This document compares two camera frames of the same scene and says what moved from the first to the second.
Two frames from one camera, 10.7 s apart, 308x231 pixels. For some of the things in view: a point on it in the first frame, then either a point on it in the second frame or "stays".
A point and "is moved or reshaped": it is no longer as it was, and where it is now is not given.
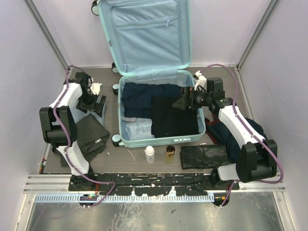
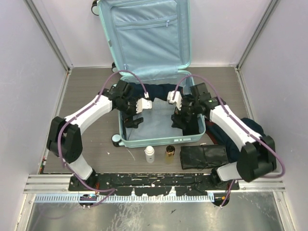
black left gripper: x=98 y=107 to x=134 y=123
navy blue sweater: x=137 y=97 stays
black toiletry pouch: x=200 y=156 stays
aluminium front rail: x=52 y=183 stays
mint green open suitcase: x=150 y=41 stays
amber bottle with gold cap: x=170 y=152 stays
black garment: x=168 y=121 is moved or reshaped
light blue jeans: x=77 y=114 to x=158 y=121
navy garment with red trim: x=222 y=136 stays
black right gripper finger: x=181 y=103 to x=185 y=124
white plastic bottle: x=149 y=154 stays
